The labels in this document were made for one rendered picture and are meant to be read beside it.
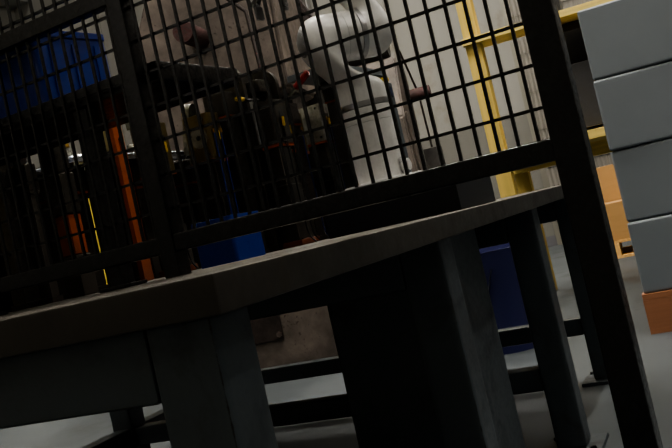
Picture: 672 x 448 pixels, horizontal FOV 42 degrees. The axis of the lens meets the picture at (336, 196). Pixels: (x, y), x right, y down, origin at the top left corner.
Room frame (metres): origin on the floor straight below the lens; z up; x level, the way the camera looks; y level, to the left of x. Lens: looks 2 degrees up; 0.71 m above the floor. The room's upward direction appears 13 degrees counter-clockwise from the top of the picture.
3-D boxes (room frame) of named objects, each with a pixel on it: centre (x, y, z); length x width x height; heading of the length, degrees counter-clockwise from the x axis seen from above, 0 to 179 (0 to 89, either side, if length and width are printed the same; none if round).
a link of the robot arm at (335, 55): (2.08, -0.08, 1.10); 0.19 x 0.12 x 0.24; 110
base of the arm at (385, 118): (2.10, -0.12, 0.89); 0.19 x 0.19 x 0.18
